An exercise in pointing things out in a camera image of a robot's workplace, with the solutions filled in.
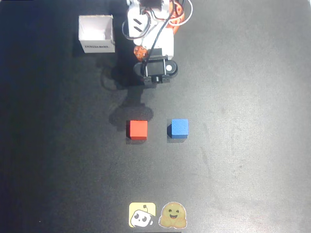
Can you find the blue cube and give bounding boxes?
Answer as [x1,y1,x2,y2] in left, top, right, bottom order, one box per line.
[167,118,190,139]

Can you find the white cardboard box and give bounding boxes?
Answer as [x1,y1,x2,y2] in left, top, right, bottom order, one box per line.
[78,14,116,54]

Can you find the red cube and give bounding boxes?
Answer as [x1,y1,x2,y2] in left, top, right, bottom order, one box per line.
[125,119,148,141]

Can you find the yellow robot face sticker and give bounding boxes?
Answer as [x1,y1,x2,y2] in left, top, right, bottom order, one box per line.
[128,201,156,228]

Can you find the hugging face emoji sticker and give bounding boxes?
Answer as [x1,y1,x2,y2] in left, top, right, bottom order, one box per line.
[158,201,188,229]

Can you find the thick black cable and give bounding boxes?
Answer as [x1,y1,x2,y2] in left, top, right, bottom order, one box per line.
[142,0,178,76]

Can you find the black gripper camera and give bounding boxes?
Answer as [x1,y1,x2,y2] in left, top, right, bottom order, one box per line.
[133,48,179,85]

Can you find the thin black cable loop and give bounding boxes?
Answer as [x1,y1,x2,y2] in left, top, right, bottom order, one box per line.
[121,13,149,41]

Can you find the white cable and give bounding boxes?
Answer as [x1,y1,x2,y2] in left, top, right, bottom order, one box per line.
[167,0,193,27]

